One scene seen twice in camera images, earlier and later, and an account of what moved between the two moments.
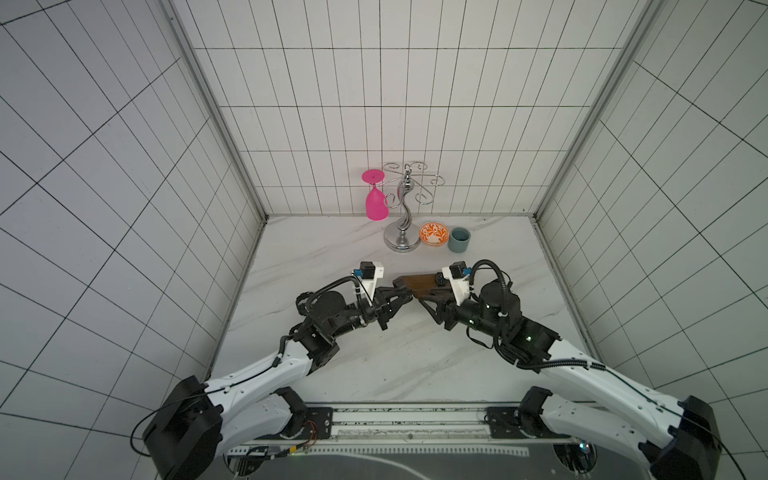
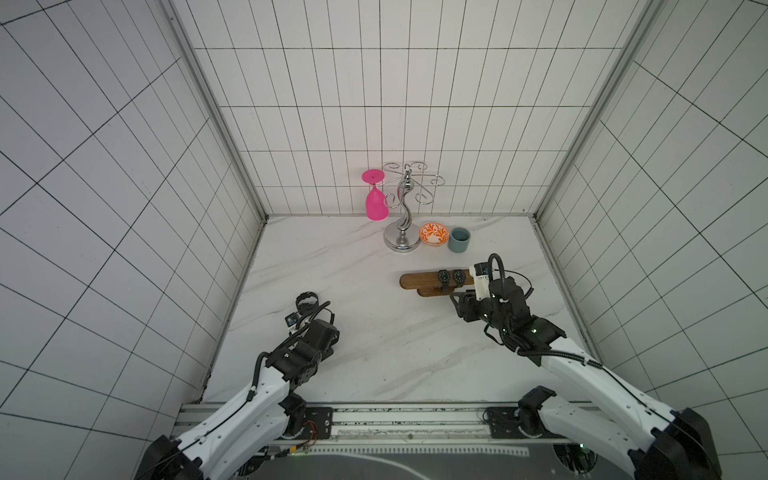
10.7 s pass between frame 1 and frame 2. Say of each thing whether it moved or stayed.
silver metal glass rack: stayed
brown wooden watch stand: stayed
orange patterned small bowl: stayed
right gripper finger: moved
